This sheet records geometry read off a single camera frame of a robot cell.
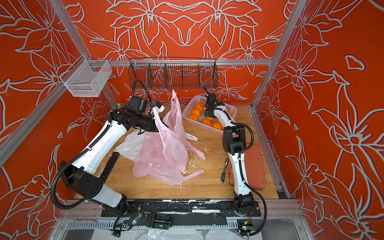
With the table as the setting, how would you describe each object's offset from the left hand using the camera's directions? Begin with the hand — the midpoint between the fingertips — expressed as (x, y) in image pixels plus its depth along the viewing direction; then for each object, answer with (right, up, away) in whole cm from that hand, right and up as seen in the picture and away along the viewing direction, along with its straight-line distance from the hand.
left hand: (168, 126), depth 74 cm
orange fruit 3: (+14, +5, +32) cm, 35 cm away
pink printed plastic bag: (-1, -13, -8) cm, 15 cm away
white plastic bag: (-28, -15, +20) cm, 38 cm away
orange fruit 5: (+30, 0, +24) cm, 38 cm away
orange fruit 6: (+26, +4, +31) cm, 41 cm away
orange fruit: (+19, +14, +38) cm, 45 cm away
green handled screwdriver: (+30, -28, +9) cm, 42 cm away
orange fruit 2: (+16, +9, +34) cm, 38 cm away
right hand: (+27, +9, +33) cm, 44 cm away
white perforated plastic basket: (+10, +14, +34) cm, 38 cm away
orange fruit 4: (+23, +2, +28) cm, 37 cm away
